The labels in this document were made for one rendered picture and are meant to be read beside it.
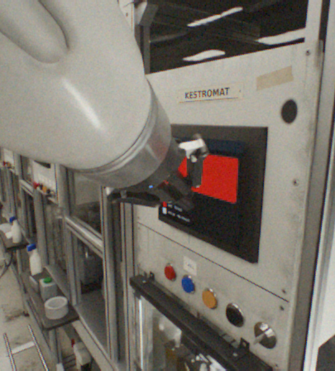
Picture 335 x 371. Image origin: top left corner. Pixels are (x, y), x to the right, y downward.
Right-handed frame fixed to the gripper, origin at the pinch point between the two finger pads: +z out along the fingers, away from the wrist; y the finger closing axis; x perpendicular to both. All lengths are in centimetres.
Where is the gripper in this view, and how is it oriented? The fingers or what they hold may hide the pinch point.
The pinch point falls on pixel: (182, 196)
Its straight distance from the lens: 46.2
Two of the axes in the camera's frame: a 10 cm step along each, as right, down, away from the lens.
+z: 3.0, 2.6, 9.2
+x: 3.6, 8.6, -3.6
